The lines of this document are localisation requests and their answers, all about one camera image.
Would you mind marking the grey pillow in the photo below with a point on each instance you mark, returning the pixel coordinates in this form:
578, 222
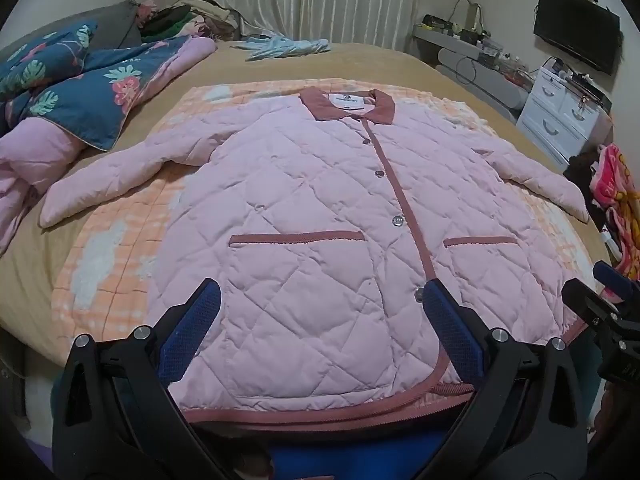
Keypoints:
100, 22

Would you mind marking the bed with tan sheet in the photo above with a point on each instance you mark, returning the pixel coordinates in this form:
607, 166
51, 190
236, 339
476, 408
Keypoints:
360, 60

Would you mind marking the pink quilted jacket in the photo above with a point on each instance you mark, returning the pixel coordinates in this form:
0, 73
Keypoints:
310, 210

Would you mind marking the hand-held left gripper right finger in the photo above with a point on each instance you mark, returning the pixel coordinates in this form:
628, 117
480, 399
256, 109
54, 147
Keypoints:
452, 330

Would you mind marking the grey curved desk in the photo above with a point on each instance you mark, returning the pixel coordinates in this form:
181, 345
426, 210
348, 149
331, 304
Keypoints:
495, 90

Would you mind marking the light blue cloth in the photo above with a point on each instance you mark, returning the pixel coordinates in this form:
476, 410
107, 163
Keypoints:
280, 46

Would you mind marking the blue floral pillow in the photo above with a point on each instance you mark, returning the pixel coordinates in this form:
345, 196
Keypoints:
40, 60

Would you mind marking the cluster of small bottles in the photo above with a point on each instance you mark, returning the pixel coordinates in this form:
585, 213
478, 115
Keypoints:
505, 60

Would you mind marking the orange checked blanket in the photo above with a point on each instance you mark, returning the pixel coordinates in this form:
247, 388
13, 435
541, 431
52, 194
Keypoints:
115, 240

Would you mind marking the blue floral quilt pink lining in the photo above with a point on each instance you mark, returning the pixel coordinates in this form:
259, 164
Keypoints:
100, 90

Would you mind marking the pile of mixed clothes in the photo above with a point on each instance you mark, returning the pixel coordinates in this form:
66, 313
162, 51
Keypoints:
185, 17

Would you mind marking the pink yellow printed cloth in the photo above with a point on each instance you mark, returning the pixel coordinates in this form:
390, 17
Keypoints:
617, 195

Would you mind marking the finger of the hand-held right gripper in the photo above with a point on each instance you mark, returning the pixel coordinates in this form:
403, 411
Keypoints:
614, 280
585, 302

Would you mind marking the black flat television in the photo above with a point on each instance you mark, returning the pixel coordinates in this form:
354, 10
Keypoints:
575, 30

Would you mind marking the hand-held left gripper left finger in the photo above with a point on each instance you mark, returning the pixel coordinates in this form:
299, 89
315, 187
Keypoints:
192, 327

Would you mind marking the white drawer cabinet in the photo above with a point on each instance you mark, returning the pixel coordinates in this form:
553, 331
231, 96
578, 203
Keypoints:
555, 110

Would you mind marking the dark cloth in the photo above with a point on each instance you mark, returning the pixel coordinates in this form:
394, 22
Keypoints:
580, 172

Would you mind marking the cream pleated curtain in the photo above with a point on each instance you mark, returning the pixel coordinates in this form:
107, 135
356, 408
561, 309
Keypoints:
320, 0

